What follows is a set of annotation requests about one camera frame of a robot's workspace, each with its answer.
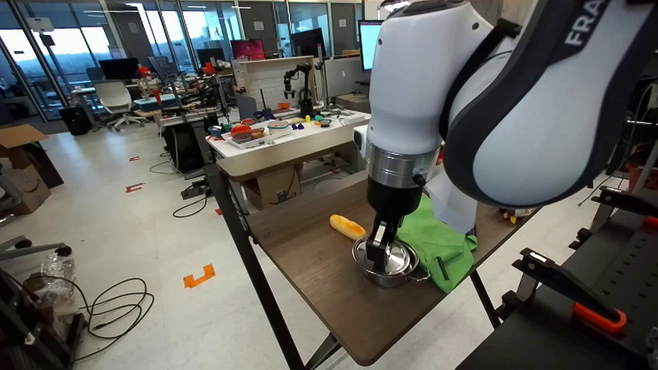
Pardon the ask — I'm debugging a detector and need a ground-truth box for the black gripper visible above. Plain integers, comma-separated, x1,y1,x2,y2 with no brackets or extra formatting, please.
365,179,421,270

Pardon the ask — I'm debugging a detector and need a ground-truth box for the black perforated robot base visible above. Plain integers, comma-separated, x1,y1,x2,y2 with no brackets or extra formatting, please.
458,226,658,370

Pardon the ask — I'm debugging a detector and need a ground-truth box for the white franka robot arm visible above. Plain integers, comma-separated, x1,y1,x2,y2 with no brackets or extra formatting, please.
365,0,658,268

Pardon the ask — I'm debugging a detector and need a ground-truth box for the small steel pot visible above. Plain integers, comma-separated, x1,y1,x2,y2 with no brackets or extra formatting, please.
352,241,429,289

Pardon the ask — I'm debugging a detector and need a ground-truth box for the green cloth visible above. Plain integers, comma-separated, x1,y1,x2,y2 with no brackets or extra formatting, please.
396,194,476,294

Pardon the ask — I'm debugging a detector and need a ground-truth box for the cardboard box under table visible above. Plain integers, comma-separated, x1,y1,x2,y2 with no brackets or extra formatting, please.
242,164,301,209

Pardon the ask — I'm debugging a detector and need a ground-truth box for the white table with clutter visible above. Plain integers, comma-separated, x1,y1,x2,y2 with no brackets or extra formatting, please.
205,109,369,158

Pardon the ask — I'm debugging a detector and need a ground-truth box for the black clamp with orange handle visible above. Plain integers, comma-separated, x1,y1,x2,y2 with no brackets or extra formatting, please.
513,249,627,335

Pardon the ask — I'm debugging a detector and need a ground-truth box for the black cable on floor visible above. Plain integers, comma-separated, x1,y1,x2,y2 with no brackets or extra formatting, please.
60,275,156,363

